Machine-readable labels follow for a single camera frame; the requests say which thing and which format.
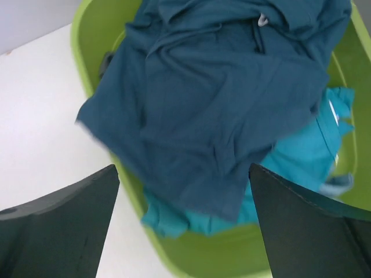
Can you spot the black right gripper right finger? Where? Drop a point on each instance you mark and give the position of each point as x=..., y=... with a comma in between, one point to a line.
x=306, y=234

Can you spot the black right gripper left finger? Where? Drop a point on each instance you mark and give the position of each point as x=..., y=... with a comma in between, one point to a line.
x=61, y=234

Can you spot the dark blue t shirt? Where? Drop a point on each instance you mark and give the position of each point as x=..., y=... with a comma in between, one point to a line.
x=199, y=90

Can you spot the light blue t shirt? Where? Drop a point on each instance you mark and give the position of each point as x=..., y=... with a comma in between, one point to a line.
x=337, y=185

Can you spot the teal t shirt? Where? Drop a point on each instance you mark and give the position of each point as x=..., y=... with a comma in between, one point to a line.
x=307, y=158

